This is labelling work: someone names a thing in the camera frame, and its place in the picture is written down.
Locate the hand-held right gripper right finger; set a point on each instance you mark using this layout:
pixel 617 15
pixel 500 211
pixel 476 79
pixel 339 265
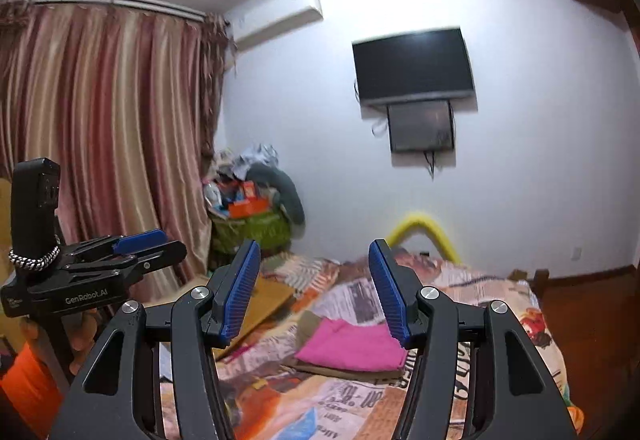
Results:
pixel 390 300

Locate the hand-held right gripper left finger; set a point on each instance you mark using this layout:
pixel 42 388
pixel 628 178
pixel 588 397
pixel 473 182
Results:
pixel 242 290

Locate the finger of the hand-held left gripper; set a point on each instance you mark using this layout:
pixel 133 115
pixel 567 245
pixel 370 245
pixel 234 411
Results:
pixel 160 256
pixel 140 240

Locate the pink pants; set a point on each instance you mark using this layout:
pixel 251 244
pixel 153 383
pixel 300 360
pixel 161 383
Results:
pixel 350 345

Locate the person's left forearm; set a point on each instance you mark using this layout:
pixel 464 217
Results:
pixel 30 385

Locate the olive pants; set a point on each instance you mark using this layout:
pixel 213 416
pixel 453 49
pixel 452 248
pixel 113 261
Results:
pixel 345 373

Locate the person's left hand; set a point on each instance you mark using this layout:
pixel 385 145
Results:
pixel 84 330

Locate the brown cardboard sheet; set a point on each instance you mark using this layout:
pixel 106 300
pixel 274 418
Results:
pixel 265 300

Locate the green patterned bag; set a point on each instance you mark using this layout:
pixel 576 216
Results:
pixel 250 231

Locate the orange box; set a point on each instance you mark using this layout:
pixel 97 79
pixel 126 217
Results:
pixel 247 209

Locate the yellow foam tube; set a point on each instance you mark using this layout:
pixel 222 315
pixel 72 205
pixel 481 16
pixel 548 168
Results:
pixel 425 220

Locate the grey plush toy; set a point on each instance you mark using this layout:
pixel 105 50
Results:
pixel 290 200

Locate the printed blanket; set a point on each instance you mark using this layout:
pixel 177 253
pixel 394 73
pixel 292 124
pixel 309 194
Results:
pixel 350 400

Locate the pink striped curtain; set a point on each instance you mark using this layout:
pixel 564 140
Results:
pixel 100 119

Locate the white crumpled cloth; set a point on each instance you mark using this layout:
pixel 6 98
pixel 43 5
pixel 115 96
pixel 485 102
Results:
pixel 255 157

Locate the wooden bedpost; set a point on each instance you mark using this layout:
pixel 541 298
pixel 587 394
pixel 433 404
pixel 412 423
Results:
pixel 540 279

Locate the white air conditioner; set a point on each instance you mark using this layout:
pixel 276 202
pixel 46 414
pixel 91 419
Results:
pixel 275 22

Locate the white wall socket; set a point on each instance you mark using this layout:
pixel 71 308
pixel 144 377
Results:
pixel 577 253

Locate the white curtain rail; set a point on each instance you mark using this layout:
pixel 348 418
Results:
pixel 125 2

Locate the black wall television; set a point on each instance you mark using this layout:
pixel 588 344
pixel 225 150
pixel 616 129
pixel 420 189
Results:
pixel 412 64

